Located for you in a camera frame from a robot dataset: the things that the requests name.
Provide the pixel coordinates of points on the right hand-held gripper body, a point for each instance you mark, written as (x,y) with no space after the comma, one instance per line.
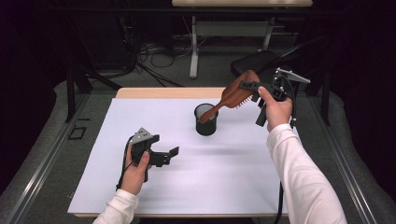
(278,90)

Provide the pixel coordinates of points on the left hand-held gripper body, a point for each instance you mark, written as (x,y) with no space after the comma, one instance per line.
(158,158)

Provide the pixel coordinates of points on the brown wooden hairbrush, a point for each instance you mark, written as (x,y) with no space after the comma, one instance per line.
(233,93)

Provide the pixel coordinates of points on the black mesh pen holder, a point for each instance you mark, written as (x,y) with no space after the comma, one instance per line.
(205,129)

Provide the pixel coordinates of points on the person's right hand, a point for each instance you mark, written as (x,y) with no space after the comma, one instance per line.
(278,112)

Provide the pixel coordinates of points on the person's left hand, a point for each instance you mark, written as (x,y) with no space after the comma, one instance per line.
(134,177)

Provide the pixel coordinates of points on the black folding chair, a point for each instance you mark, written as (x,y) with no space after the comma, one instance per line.
(246,62)

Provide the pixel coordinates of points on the black metal stand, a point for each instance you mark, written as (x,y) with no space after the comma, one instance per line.
(326,102)
(70,93)

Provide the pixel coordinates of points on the white table mat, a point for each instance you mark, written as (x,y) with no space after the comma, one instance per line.
(218,180)

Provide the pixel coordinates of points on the white-legged desk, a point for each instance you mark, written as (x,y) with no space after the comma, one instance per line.
(230,28)

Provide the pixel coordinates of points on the metal floor rail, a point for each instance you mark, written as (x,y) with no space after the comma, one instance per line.
(47,161)
(346,168)

